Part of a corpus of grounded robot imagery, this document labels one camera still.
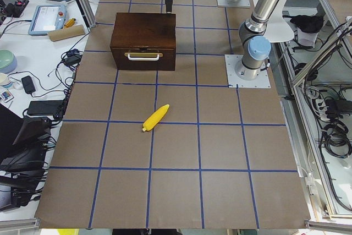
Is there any white power strip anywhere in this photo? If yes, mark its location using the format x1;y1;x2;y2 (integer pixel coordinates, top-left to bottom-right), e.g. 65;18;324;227
313;99;329;122

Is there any near blue teach pendant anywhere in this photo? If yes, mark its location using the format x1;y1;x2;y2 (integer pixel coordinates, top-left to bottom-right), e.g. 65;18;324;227
28;4;67;36

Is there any cardboard tube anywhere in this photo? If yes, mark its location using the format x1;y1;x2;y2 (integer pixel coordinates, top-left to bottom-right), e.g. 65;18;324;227
47;25;85;42

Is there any black power brick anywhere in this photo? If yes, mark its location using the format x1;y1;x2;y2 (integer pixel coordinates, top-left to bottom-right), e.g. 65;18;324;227
27;100;63;116

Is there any white chair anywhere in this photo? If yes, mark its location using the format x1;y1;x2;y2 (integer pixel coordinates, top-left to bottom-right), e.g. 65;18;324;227
263;14;294;43

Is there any white paper cup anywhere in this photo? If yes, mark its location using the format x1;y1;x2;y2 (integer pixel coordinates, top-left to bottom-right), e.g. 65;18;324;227
0;73;13;89

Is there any yellow toy corn cob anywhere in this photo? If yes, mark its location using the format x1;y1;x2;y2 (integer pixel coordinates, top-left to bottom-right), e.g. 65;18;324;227
142;104;170;132

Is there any dark wooden drawer box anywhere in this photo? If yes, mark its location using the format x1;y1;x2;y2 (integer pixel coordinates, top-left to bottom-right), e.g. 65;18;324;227
110;13;176;54

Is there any green bowl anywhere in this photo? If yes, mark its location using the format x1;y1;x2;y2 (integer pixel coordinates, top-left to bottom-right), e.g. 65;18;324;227
0;50;18;74

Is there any black cloth on bucket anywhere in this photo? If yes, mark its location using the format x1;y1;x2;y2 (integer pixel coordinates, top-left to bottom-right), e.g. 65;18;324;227
290;15;324;33

